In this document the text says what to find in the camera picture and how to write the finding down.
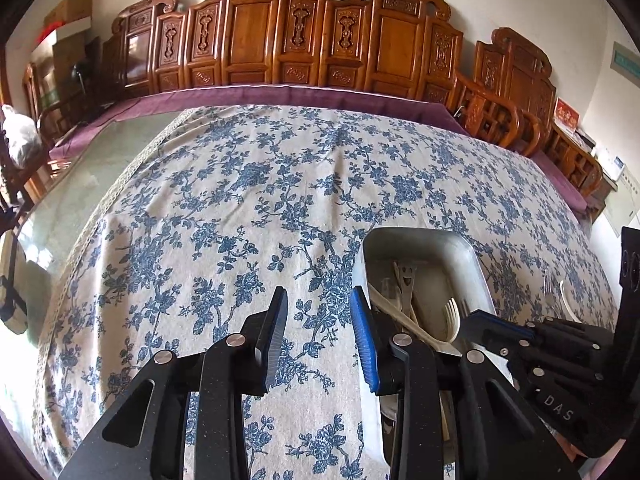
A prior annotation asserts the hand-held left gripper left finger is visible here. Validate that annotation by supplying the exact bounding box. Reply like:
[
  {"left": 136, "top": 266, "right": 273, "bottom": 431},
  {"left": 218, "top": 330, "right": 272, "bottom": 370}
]
[{"left": 57, "top": 286, "right": 290, "bottom": 480}]

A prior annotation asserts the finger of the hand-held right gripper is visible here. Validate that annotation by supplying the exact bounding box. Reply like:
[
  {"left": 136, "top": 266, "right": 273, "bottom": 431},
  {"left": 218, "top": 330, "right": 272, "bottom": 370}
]
[
  {"left": 466, "top": 309, "right": 617, "bottom": 357},
  {"left": 479, "top": 333, "right": 614, "bottom": 387}
]

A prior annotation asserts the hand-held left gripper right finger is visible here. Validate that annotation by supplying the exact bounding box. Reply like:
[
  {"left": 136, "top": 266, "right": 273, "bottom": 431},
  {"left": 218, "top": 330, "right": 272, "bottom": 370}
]
[{"left": 350, "top": 285, "right": 581, "bottom": 480}]

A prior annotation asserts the white plastic spoon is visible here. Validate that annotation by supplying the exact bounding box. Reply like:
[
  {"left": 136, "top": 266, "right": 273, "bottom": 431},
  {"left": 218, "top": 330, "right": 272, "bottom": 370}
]
[
  {"left": 559, "top": 279, "right": 584, "bottom": 324},
  {"left": 369, "top": 289, "right": 463, "bottom": 357}
]

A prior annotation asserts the white plastic fork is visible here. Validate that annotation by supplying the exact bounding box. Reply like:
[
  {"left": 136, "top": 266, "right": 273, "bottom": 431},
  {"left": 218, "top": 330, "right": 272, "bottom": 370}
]
[{"left": 440, "top": 297, "right": 463, "bottom": 346}]

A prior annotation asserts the metal utensil with cutout handle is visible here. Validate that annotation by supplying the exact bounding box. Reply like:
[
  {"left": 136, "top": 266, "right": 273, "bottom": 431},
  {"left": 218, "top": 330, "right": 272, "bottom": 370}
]
[{"left": 392, "top": 260, "right": 418, "bottom": 321}]

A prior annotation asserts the silver metal tray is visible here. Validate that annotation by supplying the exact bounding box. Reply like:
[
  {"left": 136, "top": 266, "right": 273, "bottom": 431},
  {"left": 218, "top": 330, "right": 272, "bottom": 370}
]
[{"left": 351, "top": 226, "right": 501, "bottom": 468}]

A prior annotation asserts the blue floral tablecloth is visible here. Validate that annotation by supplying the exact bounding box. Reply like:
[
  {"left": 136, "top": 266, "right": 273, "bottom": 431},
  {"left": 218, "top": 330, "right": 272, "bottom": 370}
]
[{"left": 30, "top": 105, "right": 621, "bottom": 480}]

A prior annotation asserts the small wooden cabinet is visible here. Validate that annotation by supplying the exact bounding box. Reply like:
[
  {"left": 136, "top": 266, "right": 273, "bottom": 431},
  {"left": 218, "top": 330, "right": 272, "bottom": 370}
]
[{"left": 587, "top": 175, "right": 620, "bottom": 221}]

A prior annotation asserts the wooden chair with curved arms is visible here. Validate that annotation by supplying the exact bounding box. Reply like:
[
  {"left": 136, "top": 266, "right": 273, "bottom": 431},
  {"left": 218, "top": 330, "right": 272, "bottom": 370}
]
[
  {"left": 452, "top": 72, "right": 523, "bottom": 148},
  {"left": 515, "top": 110, "right": 544, "bottom": 158}
]

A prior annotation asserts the white device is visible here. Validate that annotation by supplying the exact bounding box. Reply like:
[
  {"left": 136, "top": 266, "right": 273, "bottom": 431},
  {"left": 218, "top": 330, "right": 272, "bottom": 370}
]
[{"left": 602, "top": 147, "right": 627, "bottom": 181}]

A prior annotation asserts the red box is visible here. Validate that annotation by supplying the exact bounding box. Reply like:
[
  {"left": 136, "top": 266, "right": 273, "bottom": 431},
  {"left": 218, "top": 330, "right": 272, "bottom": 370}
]
[{"left": 554, "top": 98, "right": 581, "bottom": 136}]

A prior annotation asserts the carved wooden bench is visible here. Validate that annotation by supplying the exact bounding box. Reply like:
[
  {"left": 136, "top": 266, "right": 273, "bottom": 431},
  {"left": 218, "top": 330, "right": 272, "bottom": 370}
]
[
  {"left": 185, "top": 0, "right": 328, "bottom": 93},
  {"left": 322, "top": 0, "right": 466, "bottom": 111},
  {"left": 102, "top": 0, "right": 188, "bottom": 98},
  {"left": 472, "top": 27, "right": 558, "bottom": 126}
]

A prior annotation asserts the dark wooden chair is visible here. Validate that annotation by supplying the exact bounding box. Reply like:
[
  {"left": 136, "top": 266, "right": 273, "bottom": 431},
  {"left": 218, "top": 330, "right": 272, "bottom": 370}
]
[{"left": 0, "top": 130, "right": 56, "bottom": 231}]

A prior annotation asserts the white plastic bag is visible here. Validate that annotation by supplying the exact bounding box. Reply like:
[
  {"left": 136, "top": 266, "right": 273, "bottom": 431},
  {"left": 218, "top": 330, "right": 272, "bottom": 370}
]
[{"left": 0, "top": 104, "right": 42, "bottom": 170}]

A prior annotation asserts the cardboard box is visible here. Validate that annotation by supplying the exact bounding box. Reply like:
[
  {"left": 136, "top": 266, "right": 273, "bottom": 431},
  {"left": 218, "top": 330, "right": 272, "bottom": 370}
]
[
  {"left": 50, "top": 27, "right": 101, "bottom": 91},
  {"left": 44, "top": 0, "right": 94, "bottom": 36}
]

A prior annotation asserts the red object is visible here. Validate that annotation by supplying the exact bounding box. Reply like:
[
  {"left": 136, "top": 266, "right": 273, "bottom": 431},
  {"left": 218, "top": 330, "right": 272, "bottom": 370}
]
[{"left": 37, "top": 22, "right": 68, "bottom": 47}]

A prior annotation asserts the green framed wall sign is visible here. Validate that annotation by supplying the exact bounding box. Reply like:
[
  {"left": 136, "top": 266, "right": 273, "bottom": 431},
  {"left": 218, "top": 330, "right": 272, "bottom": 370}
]
[{"left": 611, "top": 41, "right": 640, "bottom": 87}]

